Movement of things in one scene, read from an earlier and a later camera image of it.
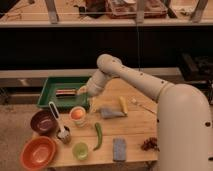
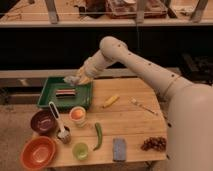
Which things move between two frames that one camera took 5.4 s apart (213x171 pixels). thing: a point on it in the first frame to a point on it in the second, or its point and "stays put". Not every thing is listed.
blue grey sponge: x=119 y=149 stays put
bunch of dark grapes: x=150 y=144 stays put
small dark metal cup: x=64 y=134 stays put
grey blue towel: x=108 y=113 to x=71 y=80
